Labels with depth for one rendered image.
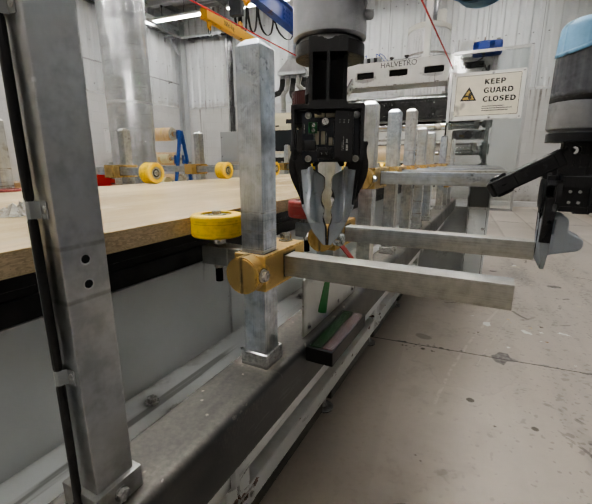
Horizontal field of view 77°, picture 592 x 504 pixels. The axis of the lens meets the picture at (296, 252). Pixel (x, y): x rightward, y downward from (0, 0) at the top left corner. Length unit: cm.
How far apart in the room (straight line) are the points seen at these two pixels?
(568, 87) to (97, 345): 66
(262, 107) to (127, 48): 429
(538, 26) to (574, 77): 923
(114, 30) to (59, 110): 450
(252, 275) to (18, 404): 32
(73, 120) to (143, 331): 42
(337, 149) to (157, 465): 35
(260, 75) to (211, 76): 1113
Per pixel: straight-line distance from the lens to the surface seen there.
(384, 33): 1005
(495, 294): 47
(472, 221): 325
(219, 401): 50
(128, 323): 64
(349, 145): 38
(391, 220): 120
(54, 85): 31
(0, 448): 60
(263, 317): 53
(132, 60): 474
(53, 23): 32
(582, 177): 69
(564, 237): 71
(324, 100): 38
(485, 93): 323
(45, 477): 60
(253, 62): 50
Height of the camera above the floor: 99
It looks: 14 degrees down
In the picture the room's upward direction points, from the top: straight up
